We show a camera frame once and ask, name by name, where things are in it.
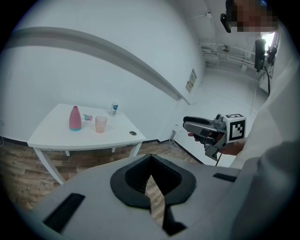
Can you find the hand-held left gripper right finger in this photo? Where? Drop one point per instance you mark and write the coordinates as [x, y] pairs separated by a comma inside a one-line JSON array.
[[182, 185]]

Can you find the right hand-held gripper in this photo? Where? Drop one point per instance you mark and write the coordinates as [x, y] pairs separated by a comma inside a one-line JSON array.
[[236, 127]]

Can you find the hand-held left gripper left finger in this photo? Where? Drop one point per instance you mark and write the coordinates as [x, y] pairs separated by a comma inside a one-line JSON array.
[[122, 185]]

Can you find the pink translucent cup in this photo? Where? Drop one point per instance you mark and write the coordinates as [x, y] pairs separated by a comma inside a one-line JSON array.
[[101, 124]]

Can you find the pink bottle-shaped container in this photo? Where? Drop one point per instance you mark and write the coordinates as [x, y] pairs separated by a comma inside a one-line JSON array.
[[75, 119]]

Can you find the person's right forearm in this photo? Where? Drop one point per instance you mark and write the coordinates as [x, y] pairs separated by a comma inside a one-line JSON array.
[[234, 148]]

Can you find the person's right hand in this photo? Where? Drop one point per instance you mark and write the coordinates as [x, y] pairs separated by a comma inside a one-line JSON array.
[[193, 137]]

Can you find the white ceiling pipes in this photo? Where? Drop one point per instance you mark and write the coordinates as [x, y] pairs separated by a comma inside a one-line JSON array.
[[227, 56]]

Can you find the small teal pink toy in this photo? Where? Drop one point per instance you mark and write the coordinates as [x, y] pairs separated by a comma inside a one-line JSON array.
[[87, 117]]

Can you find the white bottle blue label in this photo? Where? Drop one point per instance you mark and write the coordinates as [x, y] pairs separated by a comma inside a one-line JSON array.
[[114, 109]]

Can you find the person's white coat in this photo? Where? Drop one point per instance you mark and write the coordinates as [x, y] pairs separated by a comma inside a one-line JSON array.
[[276, 140]]

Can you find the white table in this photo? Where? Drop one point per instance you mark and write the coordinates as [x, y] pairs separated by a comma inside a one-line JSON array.
[[58, 133]]

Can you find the black chest-worn device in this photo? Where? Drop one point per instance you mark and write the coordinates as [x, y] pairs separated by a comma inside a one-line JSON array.
[[259, 55]]

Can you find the white wall socket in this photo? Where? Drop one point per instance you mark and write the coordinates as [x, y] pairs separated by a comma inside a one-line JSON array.
[[176, 127]]

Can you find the wall notice poster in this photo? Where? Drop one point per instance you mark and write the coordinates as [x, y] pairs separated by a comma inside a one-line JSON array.
[[191, 80]]

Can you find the black head-worn camera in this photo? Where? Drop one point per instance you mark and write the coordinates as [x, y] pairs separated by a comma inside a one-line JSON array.
[[227, 22]]

